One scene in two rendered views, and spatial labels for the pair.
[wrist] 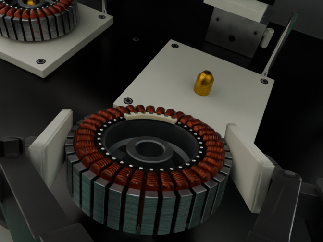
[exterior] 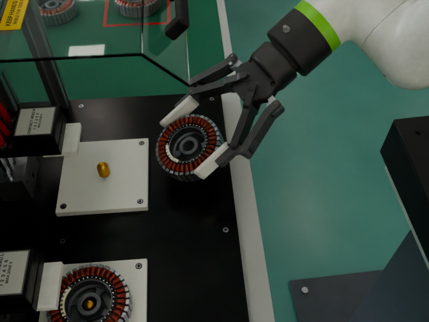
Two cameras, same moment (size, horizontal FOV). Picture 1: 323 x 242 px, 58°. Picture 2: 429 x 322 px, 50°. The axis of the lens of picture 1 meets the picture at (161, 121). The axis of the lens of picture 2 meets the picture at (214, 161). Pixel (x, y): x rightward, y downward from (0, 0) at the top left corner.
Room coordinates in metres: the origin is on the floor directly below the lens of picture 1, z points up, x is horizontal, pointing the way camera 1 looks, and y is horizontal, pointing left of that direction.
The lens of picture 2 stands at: (0.26, 0.48, 1.43)
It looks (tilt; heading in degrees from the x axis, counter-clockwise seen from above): 52 degrees down; 249
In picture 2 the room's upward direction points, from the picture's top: straight up
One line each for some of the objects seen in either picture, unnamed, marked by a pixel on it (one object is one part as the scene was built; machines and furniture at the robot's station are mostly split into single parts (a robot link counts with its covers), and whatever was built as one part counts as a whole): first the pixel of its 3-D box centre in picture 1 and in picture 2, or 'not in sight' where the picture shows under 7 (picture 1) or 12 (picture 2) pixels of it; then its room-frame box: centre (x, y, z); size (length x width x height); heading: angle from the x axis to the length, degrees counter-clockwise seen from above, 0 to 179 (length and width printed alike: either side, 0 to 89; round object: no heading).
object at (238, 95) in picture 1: (200, 93); (105, 175); (0.26, -0.04, 0.78); 0.15 x 0.15 x 0.01; 73
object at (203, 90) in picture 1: (204, 81); (103, 168); (0.26, -0.04, 0.80); 0.02 x 0.02 x 0.03
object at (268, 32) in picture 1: (266, 39); not in sight; (0.38, -0.12, 0.80); 0.01 x 0.01 x 0.03; 73
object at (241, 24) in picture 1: (238, 25); (16, 172); (0.40, -0.08, 0.80); 0.07 x 0.05 x 0.06; 73
